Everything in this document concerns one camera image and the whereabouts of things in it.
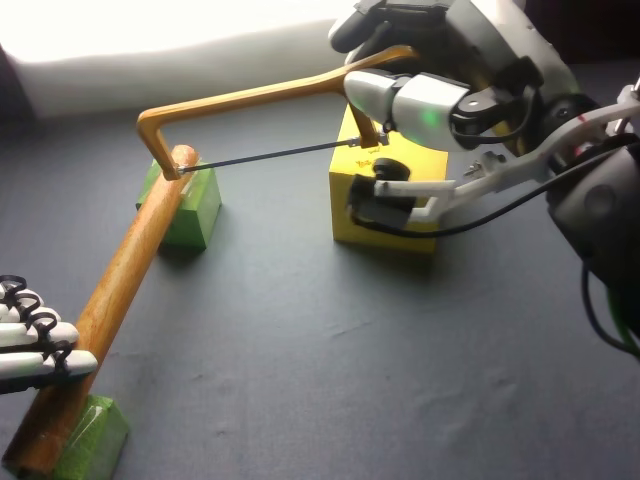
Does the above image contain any green cable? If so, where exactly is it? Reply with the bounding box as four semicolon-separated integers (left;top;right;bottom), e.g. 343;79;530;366
604;287;640;359

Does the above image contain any wooden rod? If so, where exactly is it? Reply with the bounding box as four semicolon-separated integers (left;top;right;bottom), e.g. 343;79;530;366
1;143;200;477

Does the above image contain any large yellow block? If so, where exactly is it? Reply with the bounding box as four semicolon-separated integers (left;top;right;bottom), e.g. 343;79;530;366
328;102;450;257

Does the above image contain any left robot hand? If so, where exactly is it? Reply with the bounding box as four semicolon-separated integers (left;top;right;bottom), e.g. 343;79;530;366
0;273;99;396

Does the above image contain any green block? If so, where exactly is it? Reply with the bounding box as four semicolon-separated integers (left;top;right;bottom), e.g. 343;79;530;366
134;154;223;251
49;394;132;480

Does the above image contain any grey table cloth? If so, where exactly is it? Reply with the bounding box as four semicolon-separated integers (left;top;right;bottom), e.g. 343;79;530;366
0;44;640;480

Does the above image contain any black cable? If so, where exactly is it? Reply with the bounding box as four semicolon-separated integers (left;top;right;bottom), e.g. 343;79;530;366
579;262;640;351
352;142;627;238

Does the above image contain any white panel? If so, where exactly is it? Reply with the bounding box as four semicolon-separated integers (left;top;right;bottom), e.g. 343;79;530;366
14;17;354;121

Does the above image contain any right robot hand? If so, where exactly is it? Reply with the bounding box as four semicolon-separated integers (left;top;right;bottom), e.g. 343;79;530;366
328;0;582;154

